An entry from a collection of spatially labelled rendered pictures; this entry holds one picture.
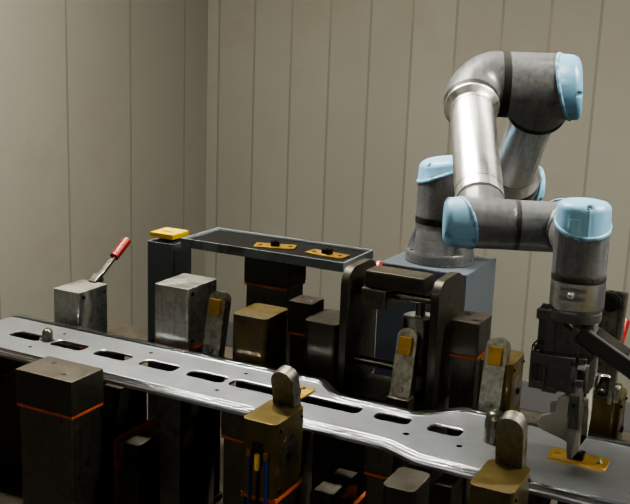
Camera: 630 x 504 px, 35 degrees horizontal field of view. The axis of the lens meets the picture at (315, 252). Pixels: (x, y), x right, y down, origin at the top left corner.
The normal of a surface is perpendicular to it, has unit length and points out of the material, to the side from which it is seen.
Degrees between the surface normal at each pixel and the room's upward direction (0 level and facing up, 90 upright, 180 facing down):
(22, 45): 90
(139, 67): 90
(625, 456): 0
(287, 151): 90
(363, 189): 90
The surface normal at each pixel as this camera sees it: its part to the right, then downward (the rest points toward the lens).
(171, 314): -0.46, 0.18
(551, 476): 0.04, -0.97
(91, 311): 0.89, 0.14
